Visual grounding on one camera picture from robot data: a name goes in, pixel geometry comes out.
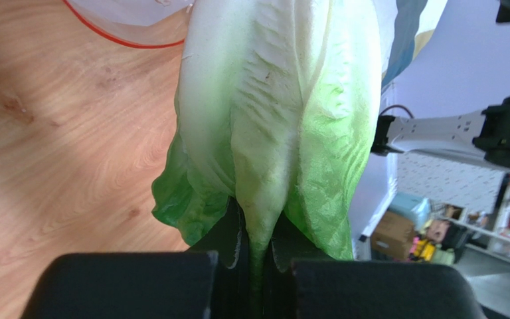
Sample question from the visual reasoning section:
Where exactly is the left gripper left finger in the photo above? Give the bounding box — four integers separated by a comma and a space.
22, 199, 248, 318

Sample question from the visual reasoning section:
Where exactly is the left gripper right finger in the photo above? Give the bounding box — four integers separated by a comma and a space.
266, 215, 485, 319

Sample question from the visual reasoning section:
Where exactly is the green lettuce cabbage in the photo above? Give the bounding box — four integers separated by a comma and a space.
151, 0, 384, 288

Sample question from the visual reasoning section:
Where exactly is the clear zip top bag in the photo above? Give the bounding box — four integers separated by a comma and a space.
64, 0, 195, 49

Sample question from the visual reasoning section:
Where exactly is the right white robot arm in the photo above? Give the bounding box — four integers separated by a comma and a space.
372, 1, 510, 171

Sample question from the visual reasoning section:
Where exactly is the cardboard box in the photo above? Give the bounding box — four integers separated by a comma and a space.
370, 210, 416, 261

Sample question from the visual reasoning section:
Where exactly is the background shelf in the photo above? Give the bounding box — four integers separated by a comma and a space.
431, 173, 510, 261

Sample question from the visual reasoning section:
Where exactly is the plaid pillow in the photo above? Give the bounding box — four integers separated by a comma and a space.
373, 0, 448, 89

